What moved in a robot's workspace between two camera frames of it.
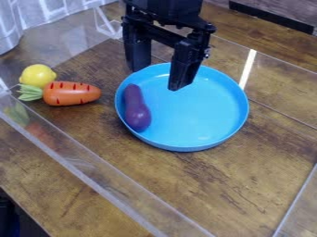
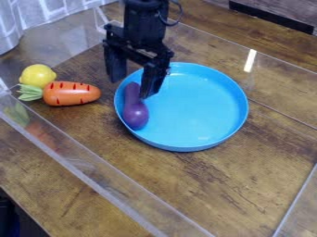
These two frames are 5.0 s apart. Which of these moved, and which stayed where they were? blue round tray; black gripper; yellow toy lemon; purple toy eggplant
Moved: black gripper
Stayed: purple toy eggplant; blue round tray; yellow toy lemon
